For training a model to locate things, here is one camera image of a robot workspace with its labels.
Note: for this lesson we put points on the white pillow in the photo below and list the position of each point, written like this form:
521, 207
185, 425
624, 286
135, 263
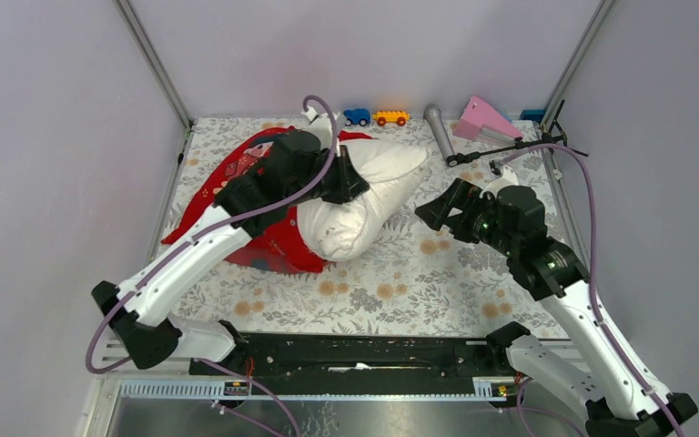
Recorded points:
343, 232

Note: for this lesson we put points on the red cartoon print pillowcase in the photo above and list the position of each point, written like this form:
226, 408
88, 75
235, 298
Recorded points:
265, 247

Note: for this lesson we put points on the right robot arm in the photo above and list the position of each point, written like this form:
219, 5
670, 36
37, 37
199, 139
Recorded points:
618, 395

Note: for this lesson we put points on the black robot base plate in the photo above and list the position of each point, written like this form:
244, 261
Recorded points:
269, 356

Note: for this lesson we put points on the silver microphone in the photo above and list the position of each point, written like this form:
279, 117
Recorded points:
432, 115

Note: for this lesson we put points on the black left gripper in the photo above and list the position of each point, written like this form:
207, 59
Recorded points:
349, 182

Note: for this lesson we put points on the yellow toy car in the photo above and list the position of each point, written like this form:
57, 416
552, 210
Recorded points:
383, 118

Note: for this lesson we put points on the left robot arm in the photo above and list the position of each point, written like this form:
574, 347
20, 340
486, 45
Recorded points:
138, 309

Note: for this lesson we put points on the pink wedge block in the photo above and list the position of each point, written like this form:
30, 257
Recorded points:
480, 120

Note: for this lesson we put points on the black tripod stand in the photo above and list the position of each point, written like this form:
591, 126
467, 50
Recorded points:
553, 135

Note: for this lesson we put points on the floral fern print sheet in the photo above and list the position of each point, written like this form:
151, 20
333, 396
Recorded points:
411, 281

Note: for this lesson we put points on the slotted aluminium rail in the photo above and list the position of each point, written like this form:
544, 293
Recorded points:
357, 387

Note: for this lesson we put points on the blue block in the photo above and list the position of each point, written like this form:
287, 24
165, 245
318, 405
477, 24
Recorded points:
534, 115

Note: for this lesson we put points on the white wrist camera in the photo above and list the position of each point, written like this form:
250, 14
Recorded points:
320, 126
504, 177

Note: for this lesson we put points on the aluminium frame post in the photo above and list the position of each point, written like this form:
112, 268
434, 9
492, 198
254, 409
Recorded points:
589, 35
154, 62

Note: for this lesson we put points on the blue toy car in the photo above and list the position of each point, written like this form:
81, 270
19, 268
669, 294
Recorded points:
357, 117

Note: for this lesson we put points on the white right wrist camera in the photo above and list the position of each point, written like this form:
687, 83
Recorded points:
504, 177

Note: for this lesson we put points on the right aluminium frame post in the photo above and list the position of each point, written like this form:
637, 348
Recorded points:
589, 35

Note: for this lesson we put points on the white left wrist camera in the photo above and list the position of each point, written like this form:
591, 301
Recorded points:
320, 126

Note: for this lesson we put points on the left aluminium frame post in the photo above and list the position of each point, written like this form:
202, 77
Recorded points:
154, 62

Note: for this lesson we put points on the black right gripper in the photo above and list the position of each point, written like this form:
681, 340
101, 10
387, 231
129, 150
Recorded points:
460, 191

